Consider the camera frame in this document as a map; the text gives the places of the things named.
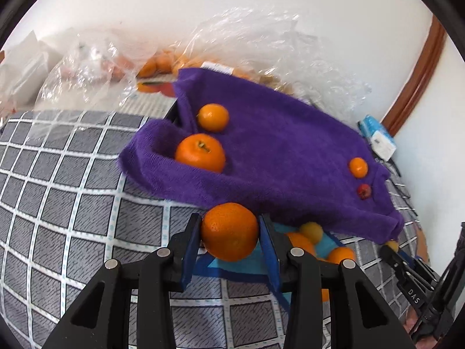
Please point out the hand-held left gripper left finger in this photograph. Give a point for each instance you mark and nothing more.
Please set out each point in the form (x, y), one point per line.
(189, 261)

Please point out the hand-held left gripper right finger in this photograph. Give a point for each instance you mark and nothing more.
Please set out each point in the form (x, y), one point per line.
(270, 258)

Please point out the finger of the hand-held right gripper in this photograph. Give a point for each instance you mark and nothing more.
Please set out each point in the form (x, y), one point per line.
(421, 271)
(394, 260)

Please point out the small yellow fruit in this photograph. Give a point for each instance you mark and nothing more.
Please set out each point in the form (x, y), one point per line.
(311, 231)
(391, 244)

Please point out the small red fruit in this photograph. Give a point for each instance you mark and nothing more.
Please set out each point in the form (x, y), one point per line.
(364, 191)

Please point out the small orange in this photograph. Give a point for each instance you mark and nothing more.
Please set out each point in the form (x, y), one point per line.
(358, 167)

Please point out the large orange with stem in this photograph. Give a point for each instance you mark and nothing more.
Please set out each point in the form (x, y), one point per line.
(200, 152)

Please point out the purple towel covered tray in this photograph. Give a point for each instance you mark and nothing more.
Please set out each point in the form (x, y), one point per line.
(283, 145)

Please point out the person's right hand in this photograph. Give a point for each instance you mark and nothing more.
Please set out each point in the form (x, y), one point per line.
(411, 322)

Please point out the white and blue box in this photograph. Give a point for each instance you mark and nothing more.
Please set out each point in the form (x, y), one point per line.
(381, 141)

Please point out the grey checkered bed sheet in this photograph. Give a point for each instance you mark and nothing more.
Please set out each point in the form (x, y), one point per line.
(72, 189)

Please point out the pile of bagged oranges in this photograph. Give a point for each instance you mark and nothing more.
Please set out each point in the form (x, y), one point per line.
(160, 63)

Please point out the small clear plastic bag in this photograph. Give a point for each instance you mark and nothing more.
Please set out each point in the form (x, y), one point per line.
(83, 76)

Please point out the large clear plastic bag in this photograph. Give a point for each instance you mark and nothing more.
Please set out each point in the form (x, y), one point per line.
(254, 32)

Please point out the white plastic bag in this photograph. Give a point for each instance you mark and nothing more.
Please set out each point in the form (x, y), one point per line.
(25, 65)

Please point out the brown wooden door frame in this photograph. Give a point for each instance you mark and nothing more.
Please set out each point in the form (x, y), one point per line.
(417, 76)

